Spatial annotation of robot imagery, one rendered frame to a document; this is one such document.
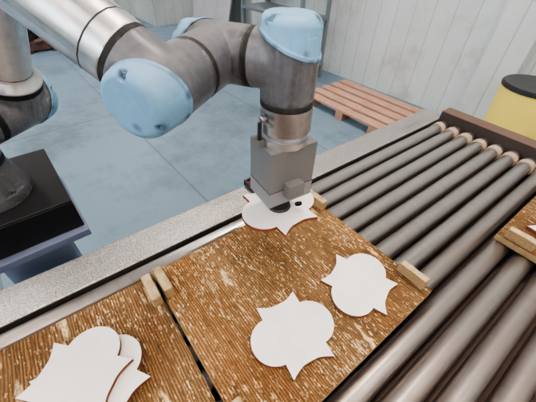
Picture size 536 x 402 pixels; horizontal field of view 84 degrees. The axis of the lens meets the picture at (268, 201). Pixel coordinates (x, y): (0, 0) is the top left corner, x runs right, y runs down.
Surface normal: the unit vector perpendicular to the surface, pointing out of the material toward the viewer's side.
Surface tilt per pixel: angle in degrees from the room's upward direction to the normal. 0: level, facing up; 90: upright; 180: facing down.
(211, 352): 0
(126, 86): 92
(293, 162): 90
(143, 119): 92
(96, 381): 0
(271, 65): 87
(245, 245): 0
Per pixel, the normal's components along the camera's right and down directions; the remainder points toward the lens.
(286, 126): -0.01, 0.66
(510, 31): -0.76, 0.41
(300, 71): 0.22, 0.65
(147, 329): 0.04, -0.74
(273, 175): 0.51, 0.58
